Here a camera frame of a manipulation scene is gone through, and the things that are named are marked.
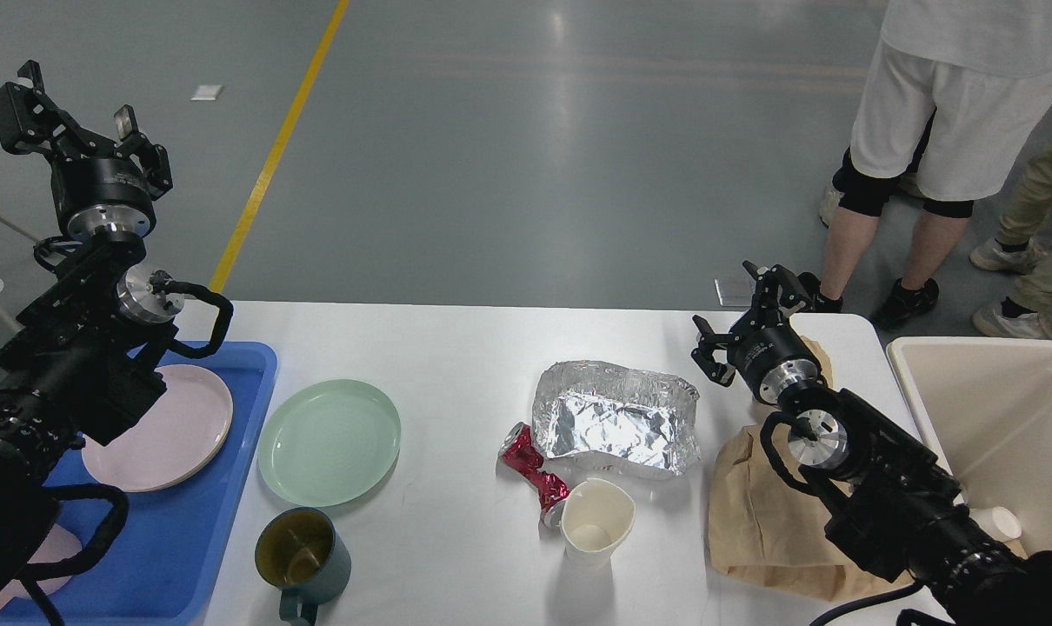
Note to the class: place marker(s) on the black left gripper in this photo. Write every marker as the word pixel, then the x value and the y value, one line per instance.
pixel 90 193

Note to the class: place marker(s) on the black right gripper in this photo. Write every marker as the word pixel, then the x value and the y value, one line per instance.
pixel 762 349

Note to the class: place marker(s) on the green plate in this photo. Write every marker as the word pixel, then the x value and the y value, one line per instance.
pixel 330 443

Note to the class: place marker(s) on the dark teal mug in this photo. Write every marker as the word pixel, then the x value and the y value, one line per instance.
pixel 300 553

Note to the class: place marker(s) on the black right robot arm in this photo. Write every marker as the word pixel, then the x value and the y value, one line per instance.
pixel 892 508

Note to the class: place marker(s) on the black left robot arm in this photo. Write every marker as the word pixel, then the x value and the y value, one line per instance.
pixel 82 369

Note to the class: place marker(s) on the grey floor plate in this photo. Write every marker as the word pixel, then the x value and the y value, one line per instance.
pixel 734 293

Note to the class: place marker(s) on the aluminium foil tray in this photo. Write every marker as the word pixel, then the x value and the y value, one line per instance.
pixel 604 416

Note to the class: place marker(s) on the brown paper bag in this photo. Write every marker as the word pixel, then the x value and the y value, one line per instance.
pixel 768 534

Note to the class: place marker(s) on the white paper cup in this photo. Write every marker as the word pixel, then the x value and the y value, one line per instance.
pixel 598 516

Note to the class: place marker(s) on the crushed red can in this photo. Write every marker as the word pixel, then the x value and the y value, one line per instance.
pixel 518 452

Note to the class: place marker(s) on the beige plastic bin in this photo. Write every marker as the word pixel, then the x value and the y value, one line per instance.
pixel 984 406

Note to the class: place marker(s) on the pink plate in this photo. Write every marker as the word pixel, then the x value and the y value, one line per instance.
pixel 181 433

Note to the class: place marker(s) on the person in khaki trousers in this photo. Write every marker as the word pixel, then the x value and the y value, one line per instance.
pixel 1026 312

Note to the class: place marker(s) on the small white cup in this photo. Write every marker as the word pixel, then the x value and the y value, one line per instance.
pixel 999 522

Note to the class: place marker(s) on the person in white shorts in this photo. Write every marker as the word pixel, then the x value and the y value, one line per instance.
pixel 954 90

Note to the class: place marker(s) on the pink mug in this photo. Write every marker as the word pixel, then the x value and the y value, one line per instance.
pixel 60 544

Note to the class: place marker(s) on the blue plastic tray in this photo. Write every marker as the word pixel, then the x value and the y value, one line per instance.
pixel 161 549

